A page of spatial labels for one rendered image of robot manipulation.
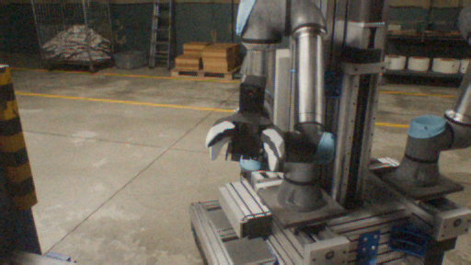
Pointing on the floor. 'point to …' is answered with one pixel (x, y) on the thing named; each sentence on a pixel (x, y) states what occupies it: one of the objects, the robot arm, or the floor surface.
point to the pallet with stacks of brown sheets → (208, 60)
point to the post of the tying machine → (16, 219)
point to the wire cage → (77, 41)
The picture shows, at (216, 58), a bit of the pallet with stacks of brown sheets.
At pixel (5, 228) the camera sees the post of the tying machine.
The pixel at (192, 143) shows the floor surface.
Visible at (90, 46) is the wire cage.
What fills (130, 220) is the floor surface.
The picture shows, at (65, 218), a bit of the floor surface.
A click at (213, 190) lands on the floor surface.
